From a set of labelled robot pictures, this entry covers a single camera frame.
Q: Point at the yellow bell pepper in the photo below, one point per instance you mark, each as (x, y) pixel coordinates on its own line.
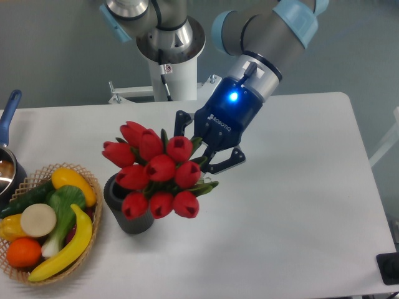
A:
(11, 229)

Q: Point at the yellow squash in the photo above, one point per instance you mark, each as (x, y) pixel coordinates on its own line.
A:
(65, 176)

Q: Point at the red tulip bouquet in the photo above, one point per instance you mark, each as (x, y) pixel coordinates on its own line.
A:
(157, 174)

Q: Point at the blue handled saucepan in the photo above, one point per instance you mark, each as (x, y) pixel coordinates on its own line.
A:
(12, 173)

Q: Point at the black device at edge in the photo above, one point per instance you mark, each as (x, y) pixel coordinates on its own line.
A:
(388, 267)

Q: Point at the woven wicker basket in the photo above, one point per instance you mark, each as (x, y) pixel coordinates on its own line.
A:
(37, 178)

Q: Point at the beige round radish slice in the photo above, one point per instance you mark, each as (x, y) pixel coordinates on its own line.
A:
(38, 220)

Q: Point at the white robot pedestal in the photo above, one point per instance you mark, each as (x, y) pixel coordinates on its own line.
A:
(172, 60)

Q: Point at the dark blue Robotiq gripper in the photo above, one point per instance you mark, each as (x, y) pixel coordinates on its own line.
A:
(220, 123)

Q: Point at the green cucumber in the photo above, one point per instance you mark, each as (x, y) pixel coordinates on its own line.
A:
(36, 195)

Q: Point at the orange fruit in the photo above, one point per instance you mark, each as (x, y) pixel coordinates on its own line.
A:
(23, 252)

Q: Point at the yellow banana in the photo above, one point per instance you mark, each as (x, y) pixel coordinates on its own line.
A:
(70, 253)

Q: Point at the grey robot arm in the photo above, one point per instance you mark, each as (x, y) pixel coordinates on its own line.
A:
(266, 39)

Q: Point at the green bok choy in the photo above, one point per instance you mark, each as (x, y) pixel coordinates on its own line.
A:
(60, 201)

